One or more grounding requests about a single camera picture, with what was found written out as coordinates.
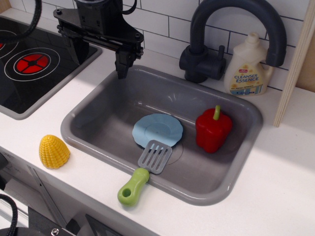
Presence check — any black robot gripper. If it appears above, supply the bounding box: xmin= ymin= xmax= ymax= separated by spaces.
xmin=53 ymin=6 xmax=144 ymax=79

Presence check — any grey spatula green handle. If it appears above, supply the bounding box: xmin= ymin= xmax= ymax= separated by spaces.
xmin=117 ymin=140 xmax=172 ymax=207

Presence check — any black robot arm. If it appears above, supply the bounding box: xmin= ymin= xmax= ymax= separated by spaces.
xmin=53 ymin=0 xmax=144 ymax=79

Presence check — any light blue toy plate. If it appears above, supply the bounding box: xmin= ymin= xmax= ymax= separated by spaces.
xmin=132 ymin=113 xmax=184 ymax=148

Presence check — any grey toy sink basin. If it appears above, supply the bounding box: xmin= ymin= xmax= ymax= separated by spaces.
xmin=61 ymin=65 xmax=263 ymax=206

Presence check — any black toy stove top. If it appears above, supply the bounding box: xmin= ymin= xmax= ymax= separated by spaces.
xmin=0 ymin=29 xmax=102 ymax=120

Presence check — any dark grey toy faucet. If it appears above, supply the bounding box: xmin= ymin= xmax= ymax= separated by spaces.
xmin=179 ymin=0 xmax=287 ymax=84

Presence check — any yellow toy corn piece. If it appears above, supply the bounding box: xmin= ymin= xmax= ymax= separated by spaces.
xmin=39 ymin=135 xmax=70 ymax=169

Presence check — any red toy bell pepper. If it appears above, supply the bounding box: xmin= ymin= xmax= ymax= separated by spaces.
xmin=195 ymin=105 xmax=232 ymax=153

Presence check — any cream cleanser essence bottle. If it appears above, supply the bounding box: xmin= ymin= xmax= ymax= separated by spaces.
xmin=223 ymin=32 xmax=274 ymax=96

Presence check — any light wooden side panel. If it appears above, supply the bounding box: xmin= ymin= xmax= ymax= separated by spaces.
xmin=273 ymin=0 xmax=315 ymax=127

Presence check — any black braided cable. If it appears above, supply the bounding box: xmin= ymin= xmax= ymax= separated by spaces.
xmin=0 ymin=0 xmax=42 ymax=42

